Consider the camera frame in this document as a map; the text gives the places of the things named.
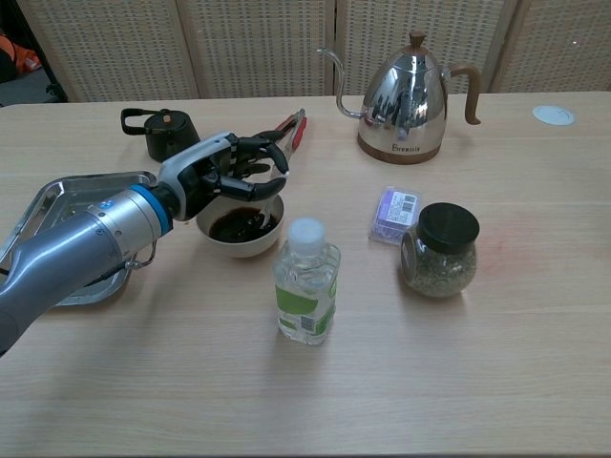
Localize white plastic spoon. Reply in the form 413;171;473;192
260;171;291;229

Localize steel tongs with red grips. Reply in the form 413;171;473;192
266;108;308;180

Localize white bowl dark liquid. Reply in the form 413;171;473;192
196;193;285;260

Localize steel gooseneck kettle wooden handle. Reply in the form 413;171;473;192
317;31;483;166

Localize clear bottle with green label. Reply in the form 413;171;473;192
271;218;342;346

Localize stainless steel tray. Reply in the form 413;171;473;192
0;170;158;307

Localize small black teapot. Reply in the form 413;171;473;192
119;107;202;165

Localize thin left arm cable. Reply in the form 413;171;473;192
85;238;158;290

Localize woven rattan screen panel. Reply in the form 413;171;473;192
333;0;516;96
491;0;611;94
176;0;338;99
16;0;200;104

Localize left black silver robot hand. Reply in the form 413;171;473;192
157;131;291;221

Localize small purple plastic box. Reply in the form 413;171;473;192
368;185;423;247

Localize orange fabric item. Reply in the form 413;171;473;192
0;32;43;76

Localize glass jar with black lid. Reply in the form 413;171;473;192
399;202;481;300

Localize white round table grommet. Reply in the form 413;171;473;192
532;105;578;127

